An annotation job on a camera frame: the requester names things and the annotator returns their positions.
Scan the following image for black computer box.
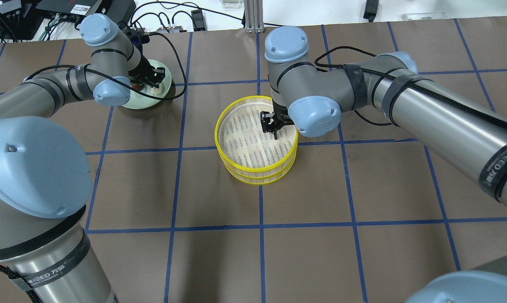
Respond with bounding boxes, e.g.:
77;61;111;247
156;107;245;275
36;0;136;23

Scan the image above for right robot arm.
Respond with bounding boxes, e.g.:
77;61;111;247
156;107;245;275
261;26;507;207

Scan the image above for light green plate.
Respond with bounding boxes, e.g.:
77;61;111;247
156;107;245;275
122;59;171;110

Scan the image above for black power adapter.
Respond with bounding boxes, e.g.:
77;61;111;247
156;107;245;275
191;9;207;32

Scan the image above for dark red bun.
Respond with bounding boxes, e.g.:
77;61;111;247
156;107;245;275
131;83;145;91

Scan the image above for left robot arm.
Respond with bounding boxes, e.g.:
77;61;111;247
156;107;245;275
0;13;170;303

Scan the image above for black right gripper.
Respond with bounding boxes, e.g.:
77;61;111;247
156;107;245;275
260;103;295;140

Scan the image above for yellow steamer layer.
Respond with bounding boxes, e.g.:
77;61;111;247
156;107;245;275
218;145;298;186
214;96;299;168

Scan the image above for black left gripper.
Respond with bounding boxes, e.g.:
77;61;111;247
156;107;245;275
130;54;166;88

